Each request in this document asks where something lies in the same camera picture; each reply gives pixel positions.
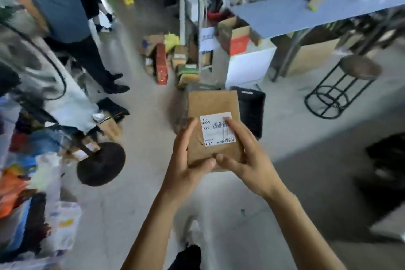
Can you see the brown cardboard box white label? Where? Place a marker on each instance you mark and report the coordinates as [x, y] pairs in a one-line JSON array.
[[212, 105]]

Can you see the green box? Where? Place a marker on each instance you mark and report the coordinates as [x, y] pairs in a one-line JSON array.
[[187, 73]]

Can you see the large brown cardboard box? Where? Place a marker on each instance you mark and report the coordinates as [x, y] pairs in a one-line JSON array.
[[311, 54]]

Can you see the person's left forearm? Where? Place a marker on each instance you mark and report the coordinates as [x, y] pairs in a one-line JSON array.
[[152, 235]]

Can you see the black bag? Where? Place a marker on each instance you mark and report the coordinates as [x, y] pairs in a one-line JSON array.
[[386, 159]]

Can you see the person's left thumb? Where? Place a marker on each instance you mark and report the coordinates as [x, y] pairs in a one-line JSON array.
[[204, 165]]

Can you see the person's leg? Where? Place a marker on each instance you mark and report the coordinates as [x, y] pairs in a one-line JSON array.
[[188, 258]]

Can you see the black plastic crate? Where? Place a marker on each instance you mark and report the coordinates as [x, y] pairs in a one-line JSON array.
[[251, 108]]

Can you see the yellow bag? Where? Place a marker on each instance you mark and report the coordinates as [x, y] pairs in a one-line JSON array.
[[171, 41]]

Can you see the small open cardboard box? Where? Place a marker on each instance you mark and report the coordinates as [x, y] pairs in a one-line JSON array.
[[110, 127]]

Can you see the person's left hand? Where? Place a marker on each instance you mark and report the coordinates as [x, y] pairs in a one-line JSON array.
[[180, 171]]

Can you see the pile of colourful goods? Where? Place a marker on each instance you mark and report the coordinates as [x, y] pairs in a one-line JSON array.
[[22, 178]]

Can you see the white plastic bag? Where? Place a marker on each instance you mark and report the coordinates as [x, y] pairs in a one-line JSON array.
[[65, 222]]

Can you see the small brown cardboard box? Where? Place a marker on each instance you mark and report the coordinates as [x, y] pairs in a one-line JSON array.
[[179, 56]]

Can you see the person's white shoe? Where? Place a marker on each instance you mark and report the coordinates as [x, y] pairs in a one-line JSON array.
[[193, 231]]

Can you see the brown stool black metal frame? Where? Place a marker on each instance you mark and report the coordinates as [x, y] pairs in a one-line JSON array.
[[359, 67]]

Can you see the white paper sign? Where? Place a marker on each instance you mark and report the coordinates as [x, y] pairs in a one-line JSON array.
[[208, 38]]

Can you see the person's right forearm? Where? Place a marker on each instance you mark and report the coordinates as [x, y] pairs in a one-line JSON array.
[[300, 235]]

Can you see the red and white cardboard box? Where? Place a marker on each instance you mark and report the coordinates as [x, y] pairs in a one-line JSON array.
[[235, 40]]

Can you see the black round stool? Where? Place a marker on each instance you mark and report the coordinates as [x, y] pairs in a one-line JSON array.
[[101, 165]]

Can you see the blue table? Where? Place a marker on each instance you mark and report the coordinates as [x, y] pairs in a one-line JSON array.
[[284, 13]]

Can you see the person's right thumb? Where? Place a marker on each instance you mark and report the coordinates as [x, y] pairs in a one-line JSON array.
[[227, 159]]

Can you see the red flat box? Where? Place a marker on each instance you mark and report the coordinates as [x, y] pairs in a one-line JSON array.
[[161, 64]]

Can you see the grey metal shelf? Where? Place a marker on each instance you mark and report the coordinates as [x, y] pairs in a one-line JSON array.
[[191, 0]]

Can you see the person's right hand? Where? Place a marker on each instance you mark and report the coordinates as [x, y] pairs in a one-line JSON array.
[[256, 168]]

